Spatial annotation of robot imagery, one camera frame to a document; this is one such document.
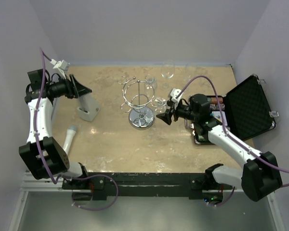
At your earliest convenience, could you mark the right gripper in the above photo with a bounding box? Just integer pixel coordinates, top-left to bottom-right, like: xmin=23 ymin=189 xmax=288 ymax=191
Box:
xmin=157 ymin=99 xmax=199 ymax=125

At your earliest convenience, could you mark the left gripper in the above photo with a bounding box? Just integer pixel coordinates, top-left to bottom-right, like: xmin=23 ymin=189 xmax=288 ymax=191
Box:
xmin=47 ymin=74 xmax=92 ymax=99

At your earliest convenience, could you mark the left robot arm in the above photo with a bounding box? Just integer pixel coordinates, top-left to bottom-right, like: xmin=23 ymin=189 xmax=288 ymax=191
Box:
xmin=19 ymin=69 xmax=92 ymax=189

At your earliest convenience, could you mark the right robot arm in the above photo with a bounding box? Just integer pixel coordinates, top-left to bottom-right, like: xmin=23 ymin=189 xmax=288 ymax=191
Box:
xmin=157 ymin=94 xmax=283 ymax=202

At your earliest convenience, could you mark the chrome wine glass rack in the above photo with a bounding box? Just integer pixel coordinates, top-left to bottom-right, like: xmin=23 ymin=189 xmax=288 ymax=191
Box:
xmin=120 ymin=77 xmax=155 ymax=130

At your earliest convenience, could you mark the white charging stand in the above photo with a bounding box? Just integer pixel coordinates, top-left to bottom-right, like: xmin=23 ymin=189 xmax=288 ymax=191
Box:
xmin=77 ymin=94 xmax=101 ymax=122

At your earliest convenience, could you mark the white handheld device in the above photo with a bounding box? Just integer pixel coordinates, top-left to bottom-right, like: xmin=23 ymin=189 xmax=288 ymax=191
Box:
xmin=63 ymin=126 xmax=78 ymax=155

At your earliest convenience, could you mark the black poker chip case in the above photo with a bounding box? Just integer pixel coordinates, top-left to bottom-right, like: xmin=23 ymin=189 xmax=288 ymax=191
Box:
xmin=207 ymin=74 xmax=276 ymax=141

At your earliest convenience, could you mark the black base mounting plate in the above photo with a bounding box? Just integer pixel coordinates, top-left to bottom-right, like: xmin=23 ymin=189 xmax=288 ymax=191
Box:
xmin=62 ymin=172 xmax=232 ymax=201

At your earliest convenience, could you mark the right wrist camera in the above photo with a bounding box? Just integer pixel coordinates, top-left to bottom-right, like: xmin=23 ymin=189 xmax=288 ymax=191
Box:
xmin=169 ymin=88 xmax=182 ymax=103

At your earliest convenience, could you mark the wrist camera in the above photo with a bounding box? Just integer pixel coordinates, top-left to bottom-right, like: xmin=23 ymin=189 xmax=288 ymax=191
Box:
xmin=169 ymin=88 xmax=182 ymax=103
xmin=50 ymin=59 xmax=70 ymax=78

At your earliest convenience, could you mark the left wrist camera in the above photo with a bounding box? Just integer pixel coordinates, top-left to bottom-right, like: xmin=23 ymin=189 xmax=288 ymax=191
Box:
xmin=50 ymin=59 xmax=70 ymax=78

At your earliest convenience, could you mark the aluminium rail frame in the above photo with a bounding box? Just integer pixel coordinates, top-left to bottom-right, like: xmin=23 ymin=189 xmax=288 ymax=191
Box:
xmin=20 ymin=62 xmax=276 ymax=193

